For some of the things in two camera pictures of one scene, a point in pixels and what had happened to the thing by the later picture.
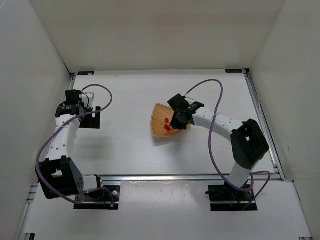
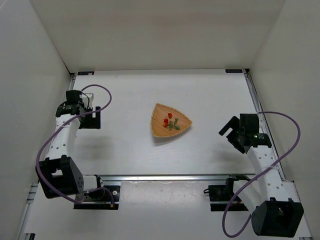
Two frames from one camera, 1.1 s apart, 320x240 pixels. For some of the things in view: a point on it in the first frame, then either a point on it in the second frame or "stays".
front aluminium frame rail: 169,178 stays
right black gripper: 180,120 → 233,132
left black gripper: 90,117 stays
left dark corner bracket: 85,73 stays
